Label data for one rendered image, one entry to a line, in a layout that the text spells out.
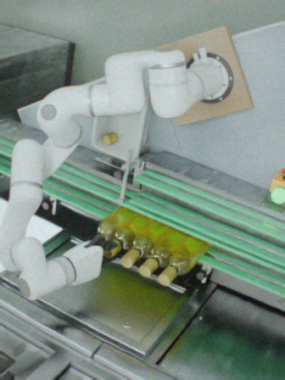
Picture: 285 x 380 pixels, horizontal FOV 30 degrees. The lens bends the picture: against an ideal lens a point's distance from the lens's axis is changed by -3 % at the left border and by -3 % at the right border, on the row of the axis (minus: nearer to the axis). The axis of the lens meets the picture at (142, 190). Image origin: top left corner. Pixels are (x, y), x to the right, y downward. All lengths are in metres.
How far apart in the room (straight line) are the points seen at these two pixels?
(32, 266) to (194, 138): 0.69
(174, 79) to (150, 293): 0.62
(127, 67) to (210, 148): 0.48
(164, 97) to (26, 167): 0.38
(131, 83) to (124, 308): 0.60
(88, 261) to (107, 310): 0.17
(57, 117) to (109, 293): 0.52
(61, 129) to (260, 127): 0.59
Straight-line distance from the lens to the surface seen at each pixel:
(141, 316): 1.48
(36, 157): 1.37
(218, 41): 1.57
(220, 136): 1.65
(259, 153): 1.63
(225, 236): 1.54
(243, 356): 1.50
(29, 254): 1.28
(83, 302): 1.50
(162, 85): 1.31
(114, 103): 1.34
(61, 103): 1.36
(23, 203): 1.35
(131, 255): 1.45
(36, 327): 1.44
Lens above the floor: 2.23
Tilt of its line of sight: 54 degrees down
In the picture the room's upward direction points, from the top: 126 degrees counter-clockwise
